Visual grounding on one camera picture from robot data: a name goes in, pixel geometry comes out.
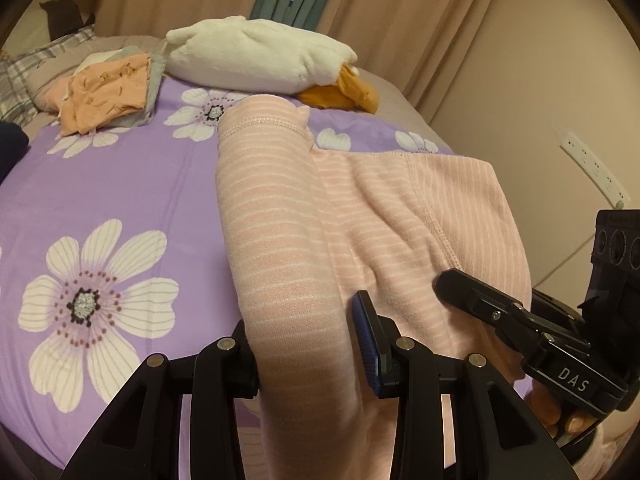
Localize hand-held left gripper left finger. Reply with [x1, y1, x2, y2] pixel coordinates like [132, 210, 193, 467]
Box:
[57, 320, 261, 480]

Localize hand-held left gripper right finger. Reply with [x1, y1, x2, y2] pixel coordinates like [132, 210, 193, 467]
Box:
[351, 290, 576, 480]

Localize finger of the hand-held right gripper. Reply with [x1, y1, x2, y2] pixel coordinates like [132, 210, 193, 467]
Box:
[433, 268, 630, 413]

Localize pink striped garment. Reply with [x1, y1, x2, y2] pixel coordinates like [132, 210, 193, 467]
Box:
[215, 94, 533, 480]

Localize person's right hand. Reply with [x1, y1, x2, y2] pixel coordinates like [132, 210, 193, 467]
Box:
[527, 377, 601, 441]

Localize white power strip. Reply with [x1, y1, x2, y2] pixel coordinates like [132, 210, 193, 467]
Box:
[560, 131, 632, 208]

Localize purple floral blanket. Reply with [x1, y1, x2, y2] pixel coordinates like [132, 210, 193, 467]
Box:
[0, 77, 531, 471]

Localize beige bed sheet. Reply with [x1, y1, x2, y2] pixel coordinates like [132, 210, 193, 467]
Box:
[350, 67, 433, 128]

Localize white plush duck toy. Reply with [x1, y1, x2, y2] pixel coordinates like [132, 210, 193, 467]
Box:
[165, 16, 379, 114]

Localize grey garment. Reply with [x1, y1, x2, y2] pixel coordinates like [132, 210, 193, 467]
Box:
[100, 45, 168, 128]

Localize dark blue cloth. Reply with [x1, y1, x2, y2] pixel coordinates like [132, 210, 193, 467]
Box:
[0, 120, 30, 185]

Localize orange printed garment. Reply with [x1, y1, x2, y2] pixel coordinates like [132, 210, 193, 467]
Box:
[59, 54, 152, 137]

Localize beige curtain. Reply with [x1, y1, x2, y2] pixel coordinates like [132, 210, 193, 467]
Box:
[95, 0, 508, 116]

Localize grey plaid pillow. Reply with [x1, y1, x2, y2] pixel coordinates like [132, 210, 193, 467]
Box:
[0, 25, 98, 126]

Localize dark brown cloth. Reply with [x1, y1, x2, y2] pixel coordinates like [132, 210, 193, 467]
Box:
[40, 0, 97, 40]

